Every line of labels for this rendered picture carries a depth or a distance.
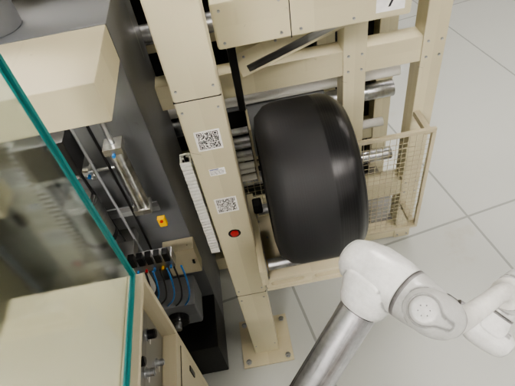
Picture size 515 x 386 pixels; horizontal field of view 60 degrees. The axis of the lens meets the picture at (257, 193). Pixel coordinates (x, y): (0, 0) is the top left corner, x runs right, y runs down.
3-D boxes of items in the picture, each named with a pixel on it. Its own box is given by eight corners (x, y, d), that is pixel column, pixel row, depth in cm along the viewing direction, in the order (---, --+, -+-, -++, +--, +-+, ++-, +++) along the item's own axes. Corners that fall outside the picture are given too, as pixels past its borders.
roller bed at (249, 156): (217, 189, 202) (202, 139, 180) (214, 167, 212) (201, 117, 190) (260, 181, 202) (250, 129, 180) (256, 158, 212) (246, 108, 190)
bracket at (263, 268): (262, 286, 171) (259, 273, 164) (249, 208, 198) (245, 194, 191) (270, 285, 171) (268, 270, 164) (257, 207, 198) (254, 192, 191)
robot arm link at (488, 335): (453, 328, 154) (477, 297, 152) (493, 357, 151) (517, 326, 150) (460, 337, 143) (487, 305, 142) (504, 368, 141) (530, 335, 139)
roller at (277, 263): (263, 256, 173) (265, 266, 175) (264, 264, 169) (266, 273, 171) (352, 240, 173) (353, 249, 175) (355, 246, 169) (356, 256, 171)
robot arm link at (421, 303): (481, 311, 107) (432, 276, 116) (464, 302, 93) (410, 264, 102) (448, 354, 108) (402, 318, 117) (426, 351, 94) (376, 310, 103)
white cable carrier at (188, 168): (211, 253, 172) (179, 165, 138) (210, 243, 176) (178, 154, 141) (223, 251, 172) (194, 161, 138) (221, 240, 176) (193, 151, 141)
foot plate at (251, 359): (244, 369, 237) (244, 368, 235) (238, 322, 255) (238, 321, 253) (294, 359, 237) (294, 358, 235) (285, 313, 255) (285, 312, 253)
